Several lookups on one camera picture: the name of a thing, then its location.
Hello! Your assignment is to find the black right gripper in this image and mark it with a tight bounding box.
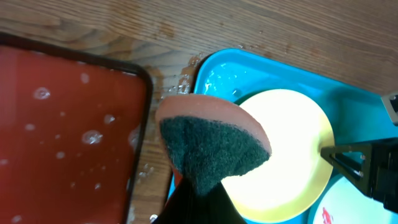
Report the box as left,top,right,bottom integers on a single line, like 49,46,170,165
320,138,397,213

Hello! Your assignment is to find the black tray with red water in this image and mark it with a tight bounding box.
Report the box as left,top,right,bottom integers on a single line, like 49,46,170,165
1,33,153,224

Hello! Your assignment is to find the orange green scrub sponge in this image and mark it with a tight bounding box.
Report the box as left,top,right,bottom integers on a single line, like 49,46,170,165
155,94,272,196

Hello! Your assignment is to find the light blue plate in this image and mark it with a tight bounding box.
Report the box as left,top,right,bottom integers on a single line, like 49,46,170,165
307,174,397,224

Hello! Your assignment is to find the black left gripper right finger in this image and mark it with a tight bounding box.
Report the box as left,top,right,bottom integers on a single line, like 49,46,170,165
203,183,246,224

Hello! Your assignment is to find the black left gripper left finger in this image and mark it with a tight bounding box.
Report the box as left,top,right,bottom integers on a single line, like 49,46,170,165
152,179,200,224

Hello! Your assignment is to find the yellow-green plate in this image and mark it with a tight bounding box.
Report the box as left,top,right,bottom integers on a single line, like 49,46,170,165
222,89,335,223

